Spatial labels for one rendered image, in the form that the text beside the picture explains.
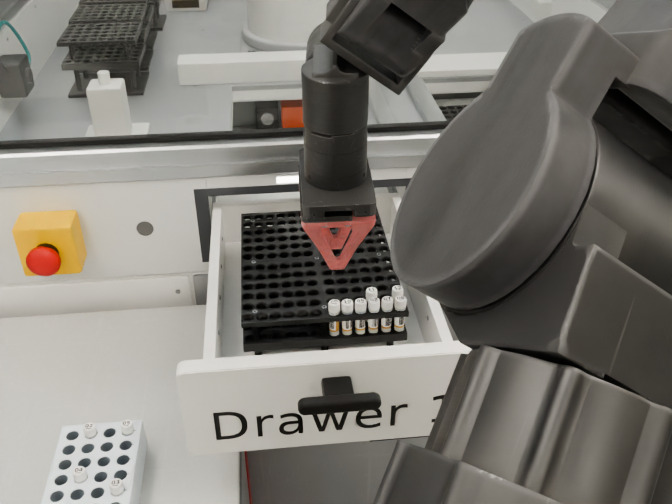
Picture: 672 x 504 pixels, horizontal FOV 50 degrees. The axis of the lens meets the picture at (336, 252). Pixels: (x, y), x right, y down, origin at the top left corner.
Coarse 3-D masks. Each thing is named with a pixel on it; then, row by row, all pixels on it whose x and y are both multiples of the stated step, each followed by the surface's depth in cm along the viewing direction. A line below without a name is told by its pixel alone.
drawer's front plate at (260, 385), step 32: (320, 352) 67; (352, 352) 67; (384, 352) 67; (416, 352) 67; (448, 352) 67; (192, 384) 66; (224, 384) 66; (256, 384) 67; (288, 384) 67; (320, 384) 67; (352, 384) 68; (384, 384) 68; (416, 384) 69; (448, 384) 69; (192, 416) 68; (224, 416) 68; (320, 416) 70; (352, 416) 70; (384, 416) 71; (416, 416) 71; (192, 448) 70; (224, 448) 71; (256, 448) 71
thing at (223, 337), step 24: (216, 216) 94; (240, 216) 97; (384, 216) 100; (216, 240) 89; (240, 240) 99; (216, 264) 85; (240, 264) 95; (216, 288) 81; (240, 288) 91; (408, 288) 90; (216, 312) 77; (240, 312) 87; (432, 312) 77; (216, 336) 75; (240, 336) 83; (408, 336) 83; (432, 336) 78
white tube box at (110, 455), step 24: (72, 432) 76; (120, 432) 76; (144, 432) 78; (72, 456) 74; (96, 456) 74; (120, 456) 74; (144, 456) 77; (48, 480) 71; (72, 480) 71; (96, 480) 72
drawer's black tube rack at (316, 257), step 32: (256, 224) 92; (288, 224) 91; (256, 256) 86; (288, 256) 85; (320, 256) 85; (352, 256) 85; (384, 256) 85; (256, 288) 81; (288, 288) 80; (320, 288) 80; (352, 288) 80; (384, 288) 81; (256, 352) 79
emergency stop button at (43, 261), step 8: (40, 248) 87; (48, 248) 88; (32, 256) 87; (40, 256) 87; (48, 256) 87; (56, 256) 88; (32, 264) 88; (40, 264) 88; (48, 264) 88; (56, 264) 88; (40, 272) 88; (48, 272) 89; (56, 272) 89
